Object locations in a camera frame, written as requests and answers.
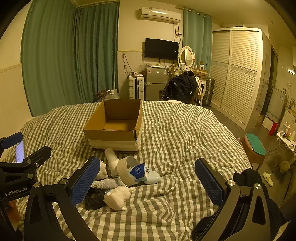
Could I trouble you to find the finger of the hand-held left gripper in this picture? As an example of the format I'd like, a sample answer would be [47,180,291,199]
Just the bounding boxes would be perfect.
[0,146,52,173]
[0,133,24,158]

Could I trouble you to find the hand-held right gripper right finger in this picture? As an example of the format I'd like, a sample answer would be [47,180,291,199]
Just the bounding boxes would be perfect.
[192,158,281,241]

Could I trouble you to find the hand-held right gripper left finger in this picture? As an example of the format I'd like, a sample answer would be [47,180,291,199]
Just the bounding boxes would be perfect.
[23,156,101,241]

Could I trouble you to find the white patterned tissue pack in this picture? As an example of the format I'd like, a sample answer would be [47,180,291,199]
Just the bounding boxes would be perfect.
[96,160,108,180]

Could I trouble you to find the silver squeeze tube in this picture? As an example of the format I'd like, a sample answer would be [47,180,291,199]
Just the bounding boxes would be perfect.
[91,177,126,189]

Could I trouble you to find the white plush toy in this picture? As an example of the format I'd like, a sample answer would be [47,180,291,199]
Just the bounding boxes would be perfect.
[104,185,136,211]

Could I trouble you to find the white cylindrical bottle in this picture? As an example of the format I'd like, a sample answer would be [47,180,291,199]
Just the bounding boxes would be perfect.
[105,148,119,176]

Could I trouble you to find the beige tape roll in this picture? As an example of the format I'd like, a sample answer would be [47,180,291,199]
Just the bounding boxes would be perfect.
[117,156,139,186]

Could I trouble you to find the brown cardboard box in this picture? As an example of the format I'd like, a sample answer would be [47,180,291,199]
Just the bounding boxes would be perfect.
[83,99,143,153]

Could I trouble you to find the blue white tissue packet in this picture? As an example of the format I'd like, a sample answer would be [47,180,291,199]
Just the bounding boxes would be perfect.
[129,162,151,182]

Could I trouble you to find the white rounded container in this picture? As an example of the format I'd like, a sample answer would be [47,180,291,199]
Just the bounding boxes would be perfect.
[144,171,161,184]

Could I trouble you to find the person's left forearm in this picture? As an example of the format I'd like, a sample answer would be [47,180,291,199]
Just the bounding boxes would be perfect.
[8,200,20,224]

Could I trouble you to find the smartphone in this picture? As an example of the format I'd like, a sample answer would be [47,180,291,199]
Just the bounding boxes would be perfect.
[15,140,25,164]

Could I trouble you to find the green checkered blanket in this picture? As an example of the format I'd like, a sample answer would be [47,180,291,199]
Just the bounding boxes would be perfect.
[0,100,252,241]

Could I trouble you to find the pale slipper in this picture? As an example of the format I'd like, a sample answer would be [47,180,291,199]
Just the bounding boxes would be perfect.
[263,171,274,186]

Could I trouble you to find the green cushioned stool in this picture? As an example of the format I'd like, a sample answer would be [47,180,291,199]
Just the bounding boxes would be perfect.
[243,134,267,172]

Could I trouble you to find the red fire extinguisher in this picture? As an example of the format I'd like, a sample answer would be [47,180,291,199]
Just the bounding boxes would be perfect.
[268,121,280,137]

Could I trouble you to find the patterned plastic bag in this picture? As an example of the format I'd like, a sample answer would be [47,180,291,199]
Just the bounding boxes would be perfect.
[96,91,109,102]

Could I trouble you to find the small white side table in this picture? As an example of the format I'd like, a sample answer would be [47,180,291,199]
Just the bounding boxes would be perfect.
[276,130,296,151]

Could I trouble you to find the green curtain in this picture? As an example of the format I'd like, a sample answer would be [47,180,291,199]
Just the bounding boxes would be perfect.
[21,0,78,117]
[75,5,120,102]

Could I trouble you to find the silver suitcase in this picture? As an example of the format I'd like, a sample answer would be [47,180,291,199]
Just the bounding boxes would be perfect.
[203,77,215,107]

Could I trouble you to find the clear water jug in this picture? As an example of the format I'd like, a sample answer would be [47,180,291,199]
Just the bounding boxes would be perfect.
[107,89,121,100]

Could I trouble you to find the black jacket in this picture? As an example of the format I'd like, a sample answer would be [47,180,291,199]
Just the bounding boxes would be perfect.
[161,71,199,103]

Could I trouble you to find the white dressing table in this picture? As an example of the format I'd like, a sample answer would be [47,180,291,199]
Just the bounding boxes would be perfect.
[170,69,207,107]

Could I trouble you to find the white appliance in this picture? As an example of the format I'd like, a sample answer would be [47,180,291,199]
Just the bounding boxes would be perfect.
[266,88,288,116]

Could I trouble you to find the white ribbed suitcase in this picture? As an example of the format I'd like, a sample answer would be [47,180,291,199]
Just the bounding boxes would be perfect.
[129,75,145,100]

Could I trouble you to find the white louvered wardrobe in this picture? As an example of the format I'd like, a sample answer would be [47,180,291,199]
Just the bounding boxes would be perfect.
[209,28,264,130]

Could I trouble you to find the silver small fridge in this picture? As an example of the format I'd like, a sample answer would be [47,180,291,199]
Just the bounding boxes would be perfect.
[144,67,167,101]

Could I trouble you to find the white oval mirror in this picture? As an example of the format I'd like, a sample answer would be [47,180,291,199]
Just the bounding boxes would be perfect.
[179,46,195,70]

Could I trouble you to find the light teal curtain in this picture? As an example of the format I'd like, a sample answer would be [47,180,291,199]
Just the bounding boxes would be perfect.
[183,9,212,77]

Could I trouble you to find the white air conditioner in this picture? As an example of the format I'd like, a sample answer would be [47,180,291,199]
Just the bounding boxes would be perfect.
[139,6,182,24]

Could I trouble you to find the wall cable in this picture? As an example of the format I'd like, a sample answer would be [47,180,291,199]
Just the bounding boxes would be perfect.
[122,54,130,77]

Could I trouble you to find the black wall television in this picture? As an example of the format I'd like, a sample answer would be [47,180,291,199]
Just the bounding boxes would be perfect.
[145,38,179,59]

